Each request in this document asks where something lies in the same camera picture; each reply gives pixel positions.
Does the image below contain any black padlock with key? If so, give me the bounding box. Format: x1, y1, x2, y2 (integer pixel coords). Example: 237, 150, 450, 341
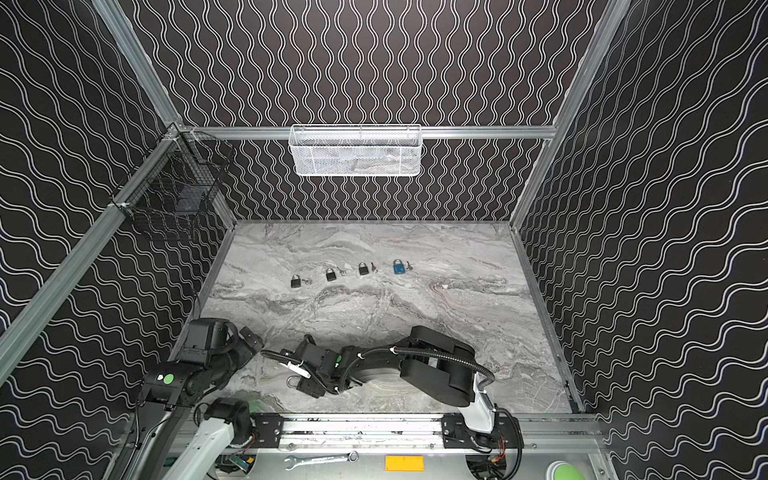
290, 274, 313, 289

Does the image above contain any dark padlock with keyring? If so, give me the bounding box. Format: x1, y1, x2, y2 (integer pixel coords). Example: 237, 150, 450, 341
325, 267, 347, 282

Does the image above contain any silver grey padlock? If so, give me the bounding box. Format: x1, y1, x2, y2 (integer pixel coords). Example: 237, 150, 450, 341
358, 262, 378, 276

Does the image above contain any blue padlock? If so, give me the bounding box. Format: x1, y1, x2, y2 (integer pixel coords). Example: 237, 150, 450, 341
392, 259, 413, 275
286, 375, 303, 389

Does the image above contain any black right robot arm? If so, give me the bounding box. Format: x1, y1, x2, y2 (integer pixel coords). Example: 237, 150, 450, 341
280, 326, 496, 435

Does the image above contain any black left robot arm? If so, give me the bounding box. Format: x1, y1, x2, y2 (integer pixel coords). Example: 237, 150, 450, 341
118, 318, 265, 479

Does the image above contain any silver open-end wrench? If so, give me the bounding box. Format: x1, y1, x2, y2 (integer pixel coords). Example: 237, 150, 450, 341
284, 451, 359, 471

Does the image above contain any yellow label plate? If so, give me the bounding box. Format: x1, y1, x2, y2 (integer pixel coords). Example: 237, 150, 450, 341
385, 456, 425, 473

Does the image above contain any green round button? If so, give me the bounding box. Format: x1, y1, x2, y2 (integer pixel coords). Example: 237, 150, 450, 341
546, 461, 586, 480

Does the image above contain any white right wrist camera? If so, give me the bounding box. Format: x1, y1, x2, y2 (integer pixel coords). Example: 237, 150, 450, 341
284, 360, 312, 379

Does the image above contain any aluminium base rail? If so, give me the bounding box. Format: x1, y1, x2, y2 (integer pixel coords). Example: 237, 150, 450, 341
119, 412, 607, 452

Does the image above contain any black wire mesh basket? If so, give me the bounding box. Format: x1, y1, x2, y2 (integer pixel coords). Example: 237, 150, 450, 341
113, 124, 235, 243

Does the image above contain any white wire mesh basket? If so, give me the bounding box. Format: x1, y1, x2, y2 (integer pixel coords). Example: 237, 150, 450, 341
288, 124, 424, 177

